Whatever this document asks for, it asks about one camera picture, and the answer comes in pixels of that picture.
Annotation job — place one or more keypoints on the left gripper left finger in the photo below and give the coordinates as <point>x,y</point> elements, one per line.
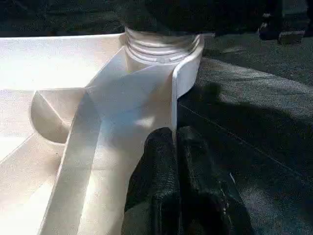
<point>151,186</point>

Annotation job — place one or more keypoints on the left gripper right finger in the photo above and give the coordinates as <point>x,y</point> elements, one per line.
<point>207,203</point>

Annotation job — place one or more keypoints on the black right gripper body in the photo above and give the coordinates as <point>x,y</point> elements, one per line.
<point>281,27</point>

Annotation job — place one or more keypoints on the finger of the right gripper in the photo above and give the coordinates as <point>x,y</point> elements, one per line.
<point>168,14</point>

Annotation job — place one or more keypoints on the white plastic table leg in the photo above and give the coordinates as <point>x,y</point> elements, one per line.
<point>159,46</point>

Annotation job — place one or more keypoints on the white plastic table top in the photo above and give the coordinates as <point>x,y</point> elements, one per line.
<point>61,73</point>

